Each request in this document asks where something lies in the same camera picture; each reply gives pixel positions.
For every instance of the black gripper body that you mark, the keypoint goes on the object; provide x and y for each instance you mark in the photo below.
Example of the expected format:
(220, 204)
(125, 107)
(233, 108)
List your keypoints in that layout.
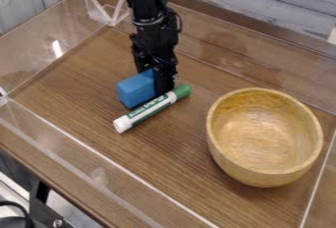
(156, 41)

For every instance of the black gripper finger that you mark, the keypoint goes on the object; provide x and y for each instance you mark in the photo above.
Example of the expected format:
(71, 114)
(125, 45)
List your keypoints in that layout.
(164, 76)
(141, 60)

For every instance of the blue block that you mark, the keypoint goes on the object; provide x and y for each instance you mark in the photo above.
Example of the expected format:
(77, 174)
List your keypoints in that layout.
(136, 89)

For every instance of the green white marker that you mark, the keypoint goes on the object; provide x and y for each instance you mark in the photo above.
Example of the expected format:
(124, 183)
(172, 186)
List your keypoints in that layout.
(152, 107)

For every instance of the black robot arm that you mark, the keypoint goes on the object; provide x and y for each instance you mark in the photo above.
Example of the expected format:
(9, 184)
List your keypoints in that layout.
(149, 12)

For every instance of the brown wooden bowl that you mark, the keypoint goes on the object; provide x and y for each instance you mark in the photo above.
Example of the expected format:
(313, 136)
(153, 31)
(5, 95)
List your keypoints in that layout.
(264, 137)

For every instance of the clear acrylic tray walls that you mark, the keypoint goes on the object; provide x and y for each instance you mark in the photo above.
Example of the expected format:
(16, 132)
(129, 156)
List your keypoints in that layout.
(151, 178)

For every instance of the black table leg bracket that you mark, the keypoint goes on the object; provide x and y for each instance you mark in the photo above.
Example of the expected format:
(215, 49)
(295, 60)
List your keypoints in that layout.
(45, 217)

